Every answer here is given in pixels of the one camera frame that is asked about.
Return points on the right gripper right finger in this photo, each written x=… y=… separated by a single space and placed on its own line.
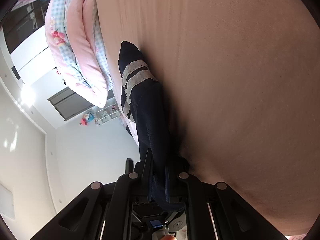
x=212 y=211

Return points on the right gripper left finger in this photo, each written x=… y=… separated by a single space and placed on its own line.
x=104 y=211

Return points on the navy shorts with white stripes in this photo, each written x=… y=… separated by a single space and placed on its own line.
x=144 y=102

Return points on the red blue plush toy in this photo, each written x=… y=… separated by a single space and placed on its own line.
x=86 y=119

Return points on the white storage shelf rack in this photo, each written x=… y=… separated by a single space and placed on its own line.
x=107 y=114

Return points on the grey door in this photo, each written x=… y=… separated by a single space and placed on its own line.
x=69 y=104

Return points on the white wardrobe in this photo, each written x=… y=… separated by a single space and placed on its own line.
x=33 y=59

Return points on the pink checkered folded duvet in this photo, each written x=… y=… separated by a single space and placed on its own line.
x=74 y=37

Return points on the dark glass wardrobe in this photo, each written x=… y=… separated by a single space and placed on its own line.
x=23 y=21

